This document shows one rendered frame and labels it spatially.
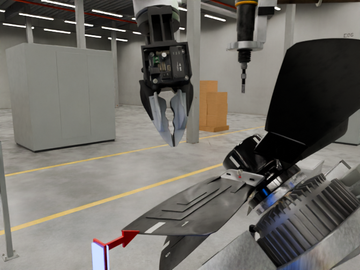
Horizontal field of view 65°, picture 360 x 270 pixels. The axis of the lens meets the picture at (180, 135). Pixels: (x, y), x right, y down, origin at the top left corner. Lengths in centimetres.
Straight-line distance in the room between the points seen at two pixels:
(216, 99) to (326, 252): 829
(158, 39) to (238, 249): 43
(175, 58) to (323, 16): 1335
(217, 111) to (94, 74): 387
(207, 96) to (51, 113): 464
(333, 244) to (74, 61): 664
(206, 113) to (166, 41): 861
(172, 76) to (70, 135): 650
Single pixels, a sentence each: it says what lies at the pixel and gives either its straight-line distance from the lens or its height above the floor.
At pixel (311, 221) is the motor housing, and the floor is 113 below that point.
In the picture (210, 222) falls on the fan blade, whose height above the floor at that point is 119.
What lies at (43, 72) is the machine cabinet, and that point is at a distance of 666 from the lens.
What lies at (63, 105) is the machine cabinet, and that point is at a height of 98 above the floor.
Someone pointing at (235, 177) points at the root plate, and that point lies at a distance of 62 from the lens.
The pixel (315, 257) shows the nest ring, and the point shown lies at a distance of 58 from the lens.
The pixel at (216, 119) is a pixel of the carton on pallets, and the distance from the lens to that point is 880.
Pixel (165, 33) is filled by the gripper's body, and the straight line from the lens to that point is 47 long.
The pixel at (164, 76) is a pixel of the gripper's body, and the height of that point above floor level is 139.
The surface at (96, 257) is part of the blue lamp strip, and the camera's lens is 39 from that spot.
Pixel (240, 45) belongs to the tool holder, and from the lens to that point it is 57.
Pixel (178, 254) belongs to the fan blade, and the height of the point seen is 97.
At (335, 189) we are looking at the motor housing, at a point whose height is 118.
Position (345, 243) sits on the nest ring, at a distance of 58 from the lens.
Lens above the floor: 138
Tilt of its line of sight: 10 degrees down
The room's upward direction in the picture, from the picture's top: straight up
